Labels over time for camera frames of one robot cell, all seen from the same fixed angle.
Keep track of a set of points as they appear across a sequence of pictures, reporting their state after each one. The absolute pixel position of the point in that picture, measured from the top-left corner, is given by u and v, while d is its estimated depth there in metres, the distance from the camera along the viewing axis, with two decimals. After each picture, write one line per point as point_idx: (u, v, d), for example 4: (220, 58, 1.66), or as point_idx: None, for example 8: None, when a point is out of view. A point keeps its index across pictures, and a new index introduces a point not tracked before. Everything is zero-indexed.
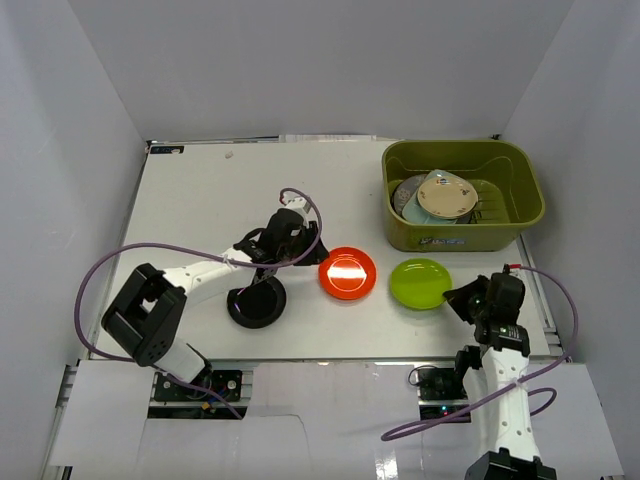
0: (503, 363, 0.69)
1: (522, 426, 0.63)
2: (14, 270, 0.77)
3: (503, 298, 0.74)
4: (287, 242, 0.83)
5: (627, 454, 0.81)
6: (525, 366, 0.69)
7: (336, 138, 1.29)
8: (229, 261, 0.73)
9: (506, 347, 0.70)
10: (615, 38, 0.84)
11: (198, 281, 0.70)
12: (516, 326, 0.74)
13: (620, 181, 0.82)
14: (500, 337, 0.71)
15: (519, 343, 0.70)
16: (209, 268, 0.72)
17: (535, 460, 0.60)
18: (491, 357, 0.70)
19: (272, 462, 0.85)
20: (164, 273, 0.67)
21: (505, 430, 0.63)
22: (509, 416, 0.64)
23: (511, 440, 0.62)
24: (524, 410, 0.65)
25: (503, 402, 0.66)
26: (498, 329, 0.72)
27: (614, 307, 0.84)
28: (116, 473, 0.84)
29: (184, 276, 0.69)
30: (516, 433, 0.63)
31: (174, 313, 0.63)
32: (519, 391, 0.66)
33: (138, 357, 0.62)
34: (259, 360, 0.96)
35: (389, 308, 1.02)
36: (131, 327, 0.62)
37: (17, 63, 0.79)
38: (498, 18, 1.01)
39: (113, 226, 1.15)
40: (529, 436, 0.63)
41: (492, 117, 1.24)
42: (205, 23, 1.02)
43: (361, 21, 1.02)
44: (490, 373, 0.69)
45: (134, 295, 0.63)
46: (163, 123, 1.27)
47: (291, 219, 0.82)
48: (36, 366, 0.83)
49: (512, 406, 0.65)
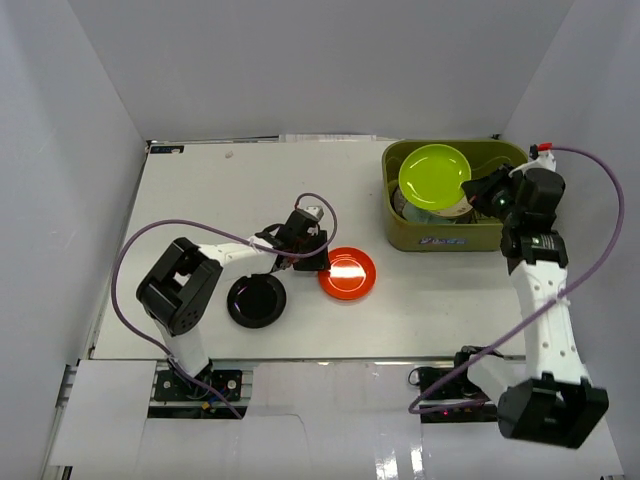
0: (539, 277, 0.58)
1: (565, 347, 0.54)
2: (14, 270, 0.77)
3: (538, 204, 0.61)
4: (303, 238, 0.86)
5: (628, 454, 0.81)
6: (564, 279, 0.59)
7: (336, 137, 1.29)
8: (256, 245, 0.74)
9: (542, 260, 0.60)
10: (615, 38, 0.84)
11: (230, 258, 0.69)
12: (549, 235, 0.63)
13: (619, 182, 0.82)
14: (532, 250, 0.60)
15: (556, 254, 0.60)
16: (238, 248, 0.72)
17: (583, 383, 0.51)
18: (523, 272, 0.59)
19: (272, 462, 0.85)
20: (199, 248, 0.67)
21: (546, 352, 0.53)
22: (551, 336, 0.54)
23: (552, 362, 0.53)
24: (566, 328, 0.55)
25: (542, 322, 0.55)
26: (531, 241, 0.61)
27: (615, 307, 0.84)
28: (116, 474, 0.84)
29: (217, 252, 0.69)
30: (558, 354, 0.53)
31: (210, 282, 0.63)
32: (559, 307, 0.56)
33: (172, 327, 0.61)
34: (259, 360, 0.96)
35: (389, 308, 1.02)
36: (167, 296, 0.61)
37: (18, 63, 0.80)
38: (498, 18, 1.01)
39: (113, 225, 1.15)
40: (572, 356, 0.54)
41: (492, 116, 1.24)
42: (205, 23, 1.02)
43: (362, 21, 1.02)
44: (524, 289, 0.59)
45: (171, 266, 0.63)
46: (163, 123, 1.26)
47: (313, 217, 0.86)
48: (36, 366, 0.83)
49: (552, 325, 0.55)
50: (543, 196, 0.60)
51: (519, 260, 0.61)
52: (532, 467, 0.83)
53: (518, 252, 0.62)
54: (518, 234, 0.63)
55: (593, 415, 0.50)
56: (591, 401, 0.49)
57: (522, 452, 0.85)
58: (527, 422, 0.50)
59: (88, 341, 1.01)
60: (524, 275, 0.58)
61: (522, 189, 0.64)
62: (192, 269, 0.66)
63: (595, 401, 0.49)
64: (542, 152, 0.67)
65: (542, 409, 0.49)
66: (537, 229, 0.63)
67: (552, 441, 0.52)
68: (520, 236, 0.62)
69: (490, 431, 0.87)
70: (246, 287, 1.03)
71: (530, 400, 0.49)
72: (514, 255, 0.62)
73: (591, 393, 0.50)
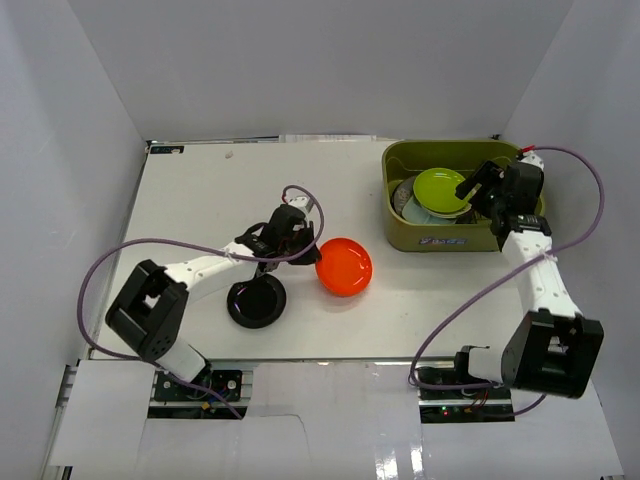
0: (527, 242, 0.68)
1: (557, 289, 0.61)
2: (13, 270, 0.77)
3: (521, 186, 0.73)
4: (288, 237, 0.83)
5: (627, 454, 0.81)
6: (550, 243, 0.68)
7: (336, 138, 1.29)
8: (232, 255, 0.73)
9: (528, 231, 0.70)
10: (614, 38, 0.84)
11: (200, 275, 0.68)
12: (533, 214, 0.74)
13: (617, 182, 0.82)
14: (519, 224, 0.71)
15: (539, 226, 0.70)
16: (210, 264, 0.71)
17: (577, 316, 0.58)
18: (513, 240, 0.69)
19: (272, 462, 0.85)
20: (165, 269, 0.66)
21: (541, 294, 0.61)
22: (543, 283, 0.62)
23: (548, 303, 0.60)
24: (557, 277, 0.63)
25: (534, 272, 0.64)
26: (517, 217, 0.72)
27: (614, 307, 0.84)
28: (116, 474, 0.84)
29: (186, 272, 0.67)
30: (552, 295, 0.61)
31: (174, 310, 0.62)
32: (549, 262, 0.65)
33: (143, 352, 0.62)
34: (259, 360, 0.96)
35: (389, 308, 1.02)
36: (135, 324, 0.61)
37: (17, 63, 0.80)
38: (497, 18, 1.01)
39: (114, 225, 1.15)
40: (565, 298, 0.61)
41: (492, 117, 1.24)
42: (205, 23, 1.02)
43: (362, 22, 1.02)
44: (516, 254, 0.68)
45: (136, 293, 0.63)
46: (163, 123, 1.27)
47: (295, 213, 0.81)
48: (36, 366, 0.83)
49: (544, 275, 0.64)
50: (525, 179, 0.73)
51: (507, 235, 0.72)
52: (532, 467, 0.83)
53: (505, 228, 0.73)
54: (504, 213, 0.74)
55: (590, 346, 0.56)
56: (585, 331, 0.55)
57: (522, 452, 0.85)
58: (531, 357, 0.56)
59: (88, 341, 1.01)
60: (513, 242, 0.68)
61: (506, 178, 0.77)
62: (160, 292, 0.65)
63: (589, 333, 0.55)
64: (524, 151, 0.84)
65: (543, 335, 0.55)
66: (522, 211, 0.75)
67: (560, 381, 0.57)
68: (505, 215, 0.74)
69: (490, 431, 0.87)
70: (246, 287, 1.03)
71: (532, 331, 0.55)
72: (503, 232, 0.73)
73: (584, 325, 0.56)
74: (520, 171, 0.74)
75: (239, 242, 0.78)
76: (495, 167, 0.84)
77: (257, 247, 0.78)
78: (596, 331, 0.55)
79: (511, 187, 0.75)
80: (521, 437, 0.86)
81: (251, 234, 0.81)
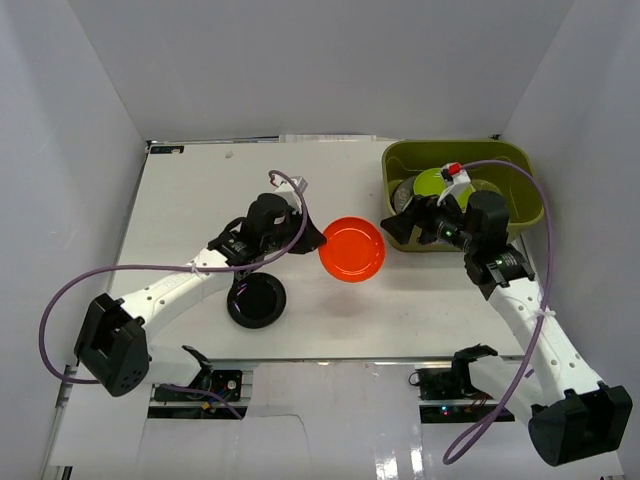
0: (518, 297, 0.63)
1: (572, 358, 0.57)
2: (13, 270, 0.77)
3: (493, 228, 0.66)
4: (271, 233, 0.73)
5: (627, 454, 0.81)
6: (539, 289, 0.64)
7: (336, 138, 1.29)
8: (197, 269, 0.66)
9: (513, 280, 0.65)
10: (613, 39, 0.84)
11: (162, 302, 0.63)
12: (505, 249, 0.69)
13: (617, 183, 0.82)
14: (500, 272, 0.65)
15: (519, 269, 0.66)
16: (173, 286, 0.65)
17: (601, 385, 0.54)
18: (502, 297, 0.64)
19: (272, 462, 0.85)
20: (122, 303, 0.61)
21: (559, 369, 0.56)
22: (556, 353, 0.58)
23: (568, 378, 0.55)
24: (563, 337, 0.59)
25: (543, 342, 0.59)
26: (495, 263, 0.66)
27: (614, 308, 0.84)
28: (116, 474, 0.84)
29: (146, 301, 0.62)
30: (569, 367, 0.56)
31: (134, 349, 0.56)
32: (548, 319, 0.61)
33: (113, 389, 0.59)
34: (259, 360, 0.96)
35: (389, 308, 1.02)
36: (98, 362, 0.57)
37: (17, 63, 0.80)
38: (497, 19, 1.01)
39: (113, 225, 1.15)
40: (581, 364, 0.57)
41: (491, 117, 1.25)
42: (205, 23, 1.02)
43: (362, 22, 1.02)
44: (511, 314, 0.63)
45: (95, 332, 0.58)
46: (163, 123, 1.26)
47: (271, 208, 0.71)
48: (36, 366, 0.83)
49: (550, 340, 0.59)
50: (494, 219, 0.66)
51: (490, 283, 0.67)
52: (532, 467, 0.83)
53: (487, 275, 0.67)
54: (479, 257, 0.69)
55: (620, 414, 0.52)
56: (614, 402, 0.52)
57: (522, 452, 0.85)
58: (569, 446, 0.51)
59: None
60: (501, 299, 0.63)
61: (471, 216, 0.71)
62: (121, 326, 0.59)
63: (618, 401, 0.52)
64: (453, 173, 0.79)
65: (579, 426, 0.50)
66: (495, 249, 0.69)
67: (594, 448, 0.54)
68: (481, 259, 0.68)
69: (490, 431, 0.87)
70: (246, 287, 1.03)
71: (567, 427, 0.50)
72: (484, 278, 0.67)
73: (611, 395, 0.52)
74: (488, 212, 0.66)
75: (212, 247, 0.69)
76: (428, 199, 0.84)
77: (233, 250, 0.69)
78: (623, 399, 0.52)
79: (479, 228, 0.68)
80: (521, 437, 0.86)
81: (228, 233, 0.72)
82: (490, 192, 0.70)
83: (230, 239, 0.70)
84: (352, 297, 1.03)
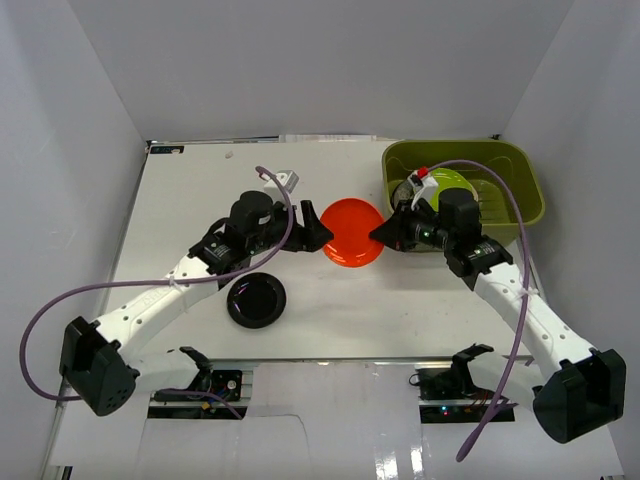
0: (500, 280, 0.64)
1: (561, 331, 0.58)
2: (13, 269, 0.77)
3: (464, 219, 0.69)
4: (256, 234, 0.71)
5: (627, 453, 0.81)
6: (520, 271, 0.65)
7: (336, 138, 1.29)
8: (175, 282, 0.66)
9: (494, 267, 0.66)
10: (614, 38, 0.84)
11: (140, 321, 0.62)
12: (483, 239, 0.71)
13: (618, 183, 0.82)
14: (479, 260, 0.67)
15: (498, 255, 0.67)
16: (151, 303, 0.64)
17: (593, 352, 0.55)
18: (486, 283, 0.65)
19: (272, 462, 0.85)
20: (97, 325, 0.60)
21: (551, 343, 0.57)
22: (546, 327, 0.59)
23: (561, 349, 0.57)
24: (550, 313, 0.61)
25: (532, 318, 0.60)
26: (473, 253, 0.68)
27: (614, 308, 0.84)
28: (116, 474, 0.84)
29: (122, 321, 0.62)
30: (560, 339, 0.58)
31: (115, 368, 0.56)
32: (532, 296, 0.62)
33: (99, 412, 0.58)
34: (259, 360, 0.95)
35: (390, 308, 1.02)
36: (80, 385, 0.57)
37: (18, 63, 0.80)
38: (498, 18, 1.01)
39: (113, 225, 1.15)
40: (570, 336, 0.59)
41: (492, 117, 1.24)
42: (205, 23, 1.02)
43: (361, 22, 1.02)
44: (499, 298, 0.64)
45: (75, 355, 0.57)
46: (163, 123, 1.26)
47: (256, 207, 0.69)
48: (36, 366, 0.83)
49: (538, 317, 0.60)
50: (466, 208, 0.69)
51: (473, 275, 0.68)
52: (532, 467, 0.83)
53: (469, 267, 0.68)
54: (459, 250, 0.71)
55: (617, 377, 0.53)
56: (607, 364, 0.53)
57: (522, 452, 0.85)
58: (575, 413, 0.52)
59: None
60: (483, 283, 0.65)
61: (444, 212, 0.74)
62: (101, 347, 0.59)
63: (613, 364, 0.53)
64: (421, 177, 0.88)
65: (580, 393, 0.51)
66: (473, 240, 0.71)
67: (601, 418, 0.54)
68: (462, 250, 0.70)
69: (490, 431, 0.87)
70: (246, 287, 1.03)
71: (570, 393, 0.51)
72: (467, 270, 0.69)
73: (605, 360, 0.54)
74: (454, 205, 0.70)
75: (193, 255, 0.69)
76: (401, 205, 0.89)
77: (214, 256, 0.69)
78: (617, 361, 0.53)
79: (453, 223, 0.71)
80: (521, 437, 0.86)
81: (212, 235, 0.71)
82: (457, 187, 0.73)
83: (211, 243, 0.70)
84: (351, 297, 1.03)
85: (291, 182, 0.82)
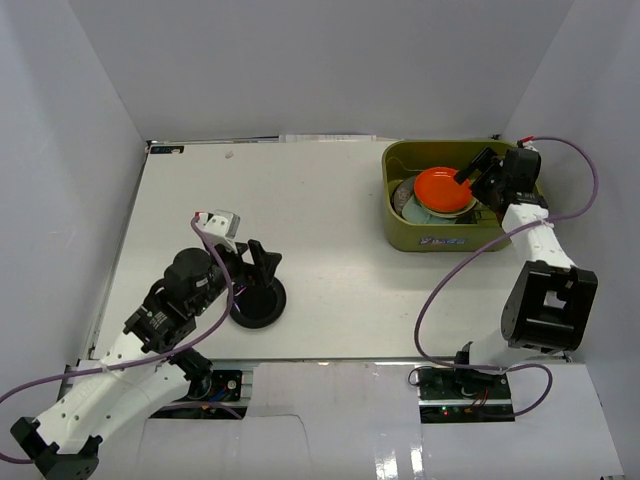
0: (525, 212, 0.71)
1: (553, 247, 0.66)
2: (13, 269, 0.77)
3: (519, 166, 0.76)
4: (196, 297, 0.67)
5: (627, 453, 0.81)
6: (546, 213, 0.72)
7: (336, 138, 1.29)
8: (107, 368, 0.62)
9: (527, 204, 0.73)
10: (613, 38, 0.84)
11: (76, 417, 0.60)
12: (532, 192, 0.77)
13: (617, 183, 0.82)
14: (518, 199, 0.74)
15: (537, 202, 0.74)
16: (86, 395, 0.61)
17: (572, 268, 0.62)
18: (512, 211, 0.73)
19: (272, 462, 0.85)
20: (36, 425, 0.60)
21: (538, 250, 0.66)
22: (540, 241, 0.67)
23: (544, 256, 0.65)
24: (552, 238, 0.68)
25: (531, 233, 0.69)
26: (516, 194, 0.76)
27: (614, 307, 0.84)
28: (117, 473, 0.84)
29: (59, 420, 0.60)
30: (548, 251, 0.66)
31: (62, 465, 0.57)
32: (545, 227, 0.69)
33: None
34: (259, 360, 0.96)
35: (390, 308, 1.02)
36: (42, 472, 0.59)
37: (18, 63, 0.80)
38: (498, 19, 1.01)
39: (113, 225, 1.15)
40: (560, 255, 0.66)
41: (492, 117, 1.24)
42: (205, 23, 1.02)
43: (361, 22, 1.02)
44: (513, 218, 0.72)
45: (29, 449, 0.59)
46: (163, 123, 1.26)
47: (191, 270, 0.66)
48: (36, 365, 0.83)
49: (539, 234, 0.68)
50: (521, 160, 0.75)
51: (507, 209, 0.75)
52: (532, 467, 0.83)
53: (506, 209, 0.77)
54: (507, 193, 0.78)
55: (582, 296, 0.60)
56: (581, 279, 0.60)
57: (521, 452, 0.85)
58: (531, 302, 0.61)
59: (88, 341, 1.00)
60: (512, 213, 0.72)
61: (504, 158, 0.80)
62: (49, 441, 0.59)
63: (584, 281, 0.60)
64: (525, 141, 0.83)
65: (541, 285, 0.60)
66: (522, 188, 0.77)
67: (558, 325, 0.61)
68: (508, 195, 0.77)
69: (489, 430, 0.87)
70: None
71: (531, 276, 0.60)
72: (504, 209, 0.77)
73: (579, 275, 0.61)
74: (519, 153, 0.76)
75: (129, 330, 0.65)
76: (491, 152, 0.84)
77: (151, 327, 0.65)
78: (588, 279, 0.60)
79: (508, 168, 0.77)
80: (521, 436, 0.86)
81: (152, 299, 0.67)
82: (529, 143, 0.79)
83: (148, 312, 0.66)
84: (351, 297, 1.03)
85: (233, 226, 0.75)
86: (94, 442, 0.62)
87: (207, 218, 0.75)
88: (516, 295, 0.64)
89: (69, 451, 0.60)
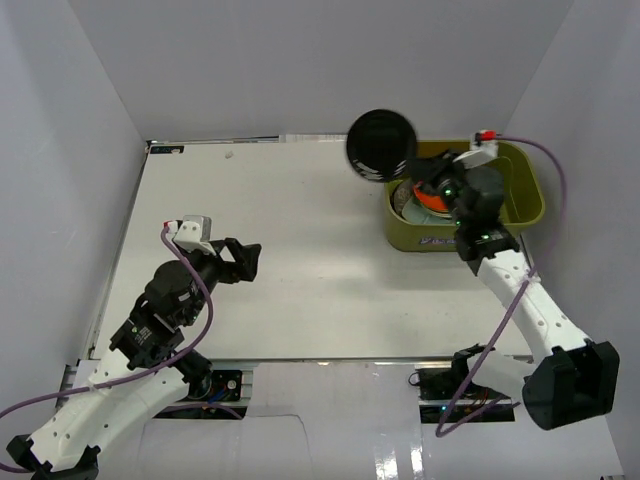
0: (504, 266, 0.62)
1: (558, 318, 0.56)
2: (12, 269, 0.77)
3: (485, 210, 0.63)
4: (178, 311, 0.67)
5: (627, 453, 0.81)
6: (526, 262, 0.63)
7: (336, 138, 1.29)
8: (95, 387, 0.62)
9: (498, 251, 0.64)
10: (614, 37, 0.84)
11: (68, 436, 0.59)
12: (497, 228, 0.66)
13: (618, 183, 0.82)
14: (486, 248, 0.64)
15: (504, 241, 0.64)
16: (77, 412, 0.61)
17: (587, 342, 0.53)
18: (487, 266, 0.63)
19: (271, 462, 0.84)
20: (30, 444, 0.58)
21: (546, 329, 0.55)
22: (543, 314, 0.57)
23: (555, 337, 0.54)
24: (547, 300, 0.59)
25: (528, 303, 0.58)
26: (481, 240, 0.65)
27: (614, 307, 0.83)
28: (118, 473, 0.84)
29: (52, 438, 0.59)
30: (555, 326, 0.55)
31: None
32: (535, 286, 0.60)
33: None
34: (258, 360, 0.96)
35: (390, 307, 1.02)
36: None
37: (17, 63, 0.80)
38: (497, 18, 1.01)
39: (113, 225, 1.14)
40: (568, 325, 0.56)
41: (492, 117, 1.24)
42: (204, 23, 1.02)
43: (360, 20, 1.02)
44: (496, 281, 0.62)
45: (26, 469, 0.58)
46: (164, 123, 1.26)
47: (172, 285, 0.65)
48: (36, 365, 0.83)
49: (535, 302, 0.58)
50: (489, 201, 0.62)
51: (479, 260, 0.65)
52: (532, 468, 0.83)
53: (476, 253, 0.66)
54: (472, 238, 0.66)
55: (606, 372, 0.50)
56: (602, 357, 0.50)
57: (522, 453, 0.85)
58: (566, 396, 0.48)
59: (87, 341, 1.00)
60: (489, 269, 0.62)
61: (465, 196, 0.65)
62: (42, 460, 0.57)
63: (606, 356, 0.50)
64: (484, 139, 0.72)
65: (570, 385, 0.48)
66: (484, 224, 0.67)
67: (591, 412, 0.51)
68: (474, 239, 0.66)
69: (489, 431, 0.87)
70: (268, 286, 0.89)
71: (556, 371, 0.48)
72: (470, 255, 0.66)
73: (600, 352, 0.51)
74: (483, 196, 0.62)
75: (116, 346, 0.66)
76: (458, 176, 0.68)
77: (136, 343, 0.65)
78: (610, 354, 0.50)
79: (471, 210, 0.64)
80: (522, 437, 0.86)
81: (133, 317, 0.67)
82: (487, 170, 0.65)
83: (132, 328, 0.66)
84: (350, 298, 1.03)
85: (205, 228, 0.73)
86: (93, 452, 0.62)
87: (177, 226, 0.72)
88: (540, 392, 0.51)
89: (66, 467, 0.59)
